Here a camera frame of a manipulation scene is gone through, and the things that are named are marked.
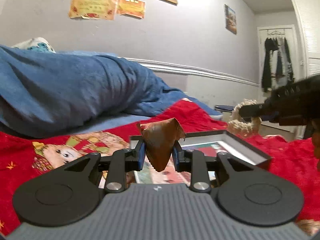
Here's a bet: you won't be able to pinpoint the patterned pillow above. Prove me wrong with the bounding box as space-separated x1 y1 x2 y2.
12 37 55 53

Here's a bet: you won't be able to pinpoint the white door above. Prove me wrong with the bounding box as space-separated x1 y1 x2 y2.
258 25 304 101

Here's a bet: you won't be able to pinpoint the orange wall certificate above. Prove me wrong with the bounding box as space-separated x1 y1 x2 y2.
117 0 146 19

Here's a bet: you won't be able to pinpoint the red cartoon print blanket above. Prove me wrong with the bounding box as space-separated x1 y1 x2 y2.
0 97 320 237

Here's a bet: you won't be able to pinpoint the cream braided scrunchie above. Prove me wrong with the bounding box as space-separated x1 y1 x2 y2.
227 99 262 138

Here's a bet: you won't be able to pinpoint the brown triangular snack packet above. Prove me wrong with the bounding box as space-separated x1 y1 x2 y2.
137 118 185 172

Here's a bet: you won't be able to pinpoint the dark clothes on door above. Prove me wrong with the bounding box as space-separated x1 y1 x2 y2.
261 37 295 93

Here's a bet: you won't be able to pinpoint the yellow red wall certificate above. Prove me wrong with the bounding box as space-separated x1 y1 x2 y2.
68 0 118 20

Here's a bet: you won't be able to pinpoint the black shallow cardboard box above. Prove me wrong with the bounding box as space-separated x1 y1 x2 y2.
134 130 272 185

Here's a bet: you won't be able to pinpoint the blue fleece blanket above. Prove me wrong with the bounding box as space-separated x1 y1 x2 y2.
0 44 223 139

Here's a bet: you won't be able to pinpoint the blue round stool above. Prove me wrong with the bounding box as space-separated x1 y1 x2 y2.
214 105 234 116

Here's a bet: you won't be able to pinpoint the small wall picture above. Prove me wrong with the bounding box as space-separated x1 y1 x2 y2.
224 4 237 35

